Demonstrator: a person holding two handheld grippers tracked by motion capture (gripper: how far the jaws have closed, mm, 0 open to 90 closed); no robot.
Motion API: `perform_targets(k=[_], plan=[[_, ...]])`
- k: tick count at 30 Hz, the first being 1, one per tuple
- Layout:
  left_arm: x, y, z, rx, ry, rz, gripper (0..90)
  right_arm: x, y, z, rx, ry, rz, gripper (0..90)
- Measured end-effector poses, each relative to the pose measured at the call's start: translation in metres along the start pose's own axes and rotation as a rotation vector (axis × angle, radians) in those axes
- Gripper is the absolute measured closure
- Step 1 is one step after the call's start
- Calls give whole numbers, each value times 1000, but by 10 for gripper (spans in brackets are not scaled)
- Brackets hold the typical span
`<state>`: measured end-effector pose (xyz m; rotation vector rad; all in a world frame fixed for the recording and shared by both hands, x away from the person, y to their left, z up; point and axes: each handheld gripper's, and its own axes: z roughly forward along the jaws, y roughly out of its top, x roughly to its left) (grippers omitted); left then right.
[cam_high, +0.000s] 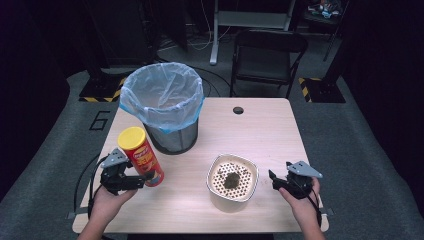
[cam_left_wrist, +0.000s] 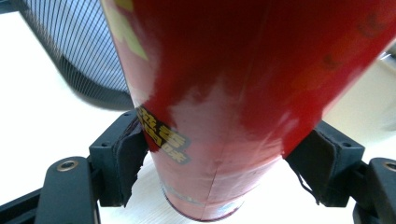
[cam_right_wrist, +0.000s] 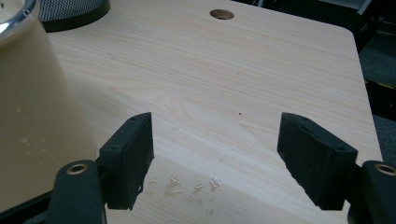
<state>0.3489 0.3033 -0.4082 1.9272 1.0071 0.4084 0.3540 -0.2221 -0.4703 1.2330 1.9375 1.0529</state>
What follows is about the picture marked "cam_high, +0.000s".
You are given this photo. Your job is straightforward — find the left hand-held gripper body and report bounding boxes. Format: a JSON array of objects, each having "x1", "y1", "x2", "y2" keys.
[{"x1": 99, "y1": 148, "x2": 134, "y2": 196}]

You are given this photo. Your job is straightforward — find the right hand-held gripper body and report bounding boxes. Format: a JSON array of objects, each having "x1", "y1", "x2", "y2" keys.
[{"x1": 284, "y1": 160, "x2": 324, "y2": 200}]

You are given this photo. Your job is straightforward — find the red chip can yellow lid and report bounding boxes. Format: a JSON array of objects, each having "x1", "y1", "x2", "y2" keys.
[{"x1": 117, "y1": 126, "x2": 165, "y2": 188}]

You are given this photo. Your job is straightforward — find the dark wet tea dregs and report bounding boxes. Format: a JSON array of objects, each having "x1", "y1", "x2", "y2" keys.
[{"x1": 223, "y1": 171, "x2": 242, "y2": 190}]

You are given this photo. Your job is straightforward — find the white square strainer container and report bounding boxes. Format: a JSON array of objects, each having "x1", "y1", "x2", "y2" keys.
[{"x1": 206, "y1": 153, "x2": 260, "y2": 213}]

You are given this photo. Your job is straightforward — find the black mesh waste bin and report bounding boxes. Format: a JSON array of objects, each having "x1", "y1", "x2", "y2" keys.
[{"x1": 143, "y1": 116, "x2": 200, "y2": 156}]

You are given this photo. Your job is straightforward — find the pale blue plastic bin liner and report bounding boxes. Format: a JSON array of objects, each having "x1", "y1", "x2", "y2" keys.
[{"x1": 118, "y1": 62, "x2": 205, "y2": 134}]

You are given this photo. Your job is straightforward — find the person's right hand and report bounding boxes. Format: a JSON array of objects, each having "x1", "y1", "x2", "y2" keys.
[{"x1": 279, "y1": 177, "x2": 322, "y2": 225}]

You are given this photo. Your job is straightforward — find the person's left hand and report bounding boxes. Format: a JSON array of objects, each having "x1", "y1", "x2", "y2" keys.
[{"x1": 89, "y1": 186, "x2": 129, "y2": 225}]

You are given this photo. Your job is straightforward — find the black folding chair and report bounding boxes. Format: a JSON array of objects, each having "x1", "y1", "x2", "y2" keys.
[{"x1": 229, "y1": 29, "x2": 309, "y2": 99}]

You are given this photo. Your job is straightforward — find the dark cabinet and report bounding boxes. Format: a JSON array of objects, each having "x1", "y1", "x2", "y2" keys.
[{"x1": 83, "y1": 0, "x2": 158, "y2": 68}]

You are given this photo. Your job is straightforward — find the shelf with coloured clutter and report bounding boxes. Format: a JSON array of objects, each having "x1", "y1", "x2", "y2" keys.
[{"x1": 304, "y1": 0, "x2": 351, "y2": 34}]

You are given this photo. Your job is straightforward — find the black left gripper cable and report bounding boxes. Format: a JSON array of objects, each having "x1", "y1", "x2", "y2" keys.
[{"x1": 73, "y1": 153, "x2": 109, "y2": 221}]

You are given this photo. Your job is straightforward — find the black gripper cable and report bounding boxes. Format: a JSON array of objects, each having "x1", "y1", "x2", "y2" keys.
[
  {"x1": 294, "y1": 174, "x2": 323, "y2": 228},
  {"x1": 73, "y1": 153, "x2": 109, "y2": 221}
]

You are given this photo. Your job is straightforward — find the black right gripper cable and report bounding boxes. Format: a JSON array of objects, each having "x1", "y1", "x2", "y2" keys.
[{"x1": 294, "y1": 174, "x2": 323, "y2": 228}]

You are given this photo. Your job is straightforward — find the hazard-striped black base plate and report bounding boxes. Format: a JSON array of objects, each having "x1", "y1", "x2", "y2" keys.
[
  {"x1": 78, "y1": 68, "x2": 128, "y2": 103},
  {"x1": 298, "y1": 77, "x2": 347, "y2": 104}
]

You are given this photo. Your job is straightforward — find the black floor cable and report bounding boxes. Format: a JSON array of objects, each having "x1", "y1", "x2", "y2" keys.
[{"x1": 189, "y1": 64, "x2": 236, "y2": 98}]

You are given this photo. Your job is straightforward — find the white floor cable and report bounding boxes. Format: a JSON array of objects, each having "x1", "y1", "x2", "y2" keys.
[{"x1": 186, "y1": 0, "x2": 232, "y2": 52}]

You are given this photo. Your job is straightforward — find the white metal desk frame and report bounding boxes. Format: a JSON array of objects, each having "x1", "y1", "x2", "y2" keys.
[{"x1": 209, "y1": 0, "x2": 298, "y2": 66}]

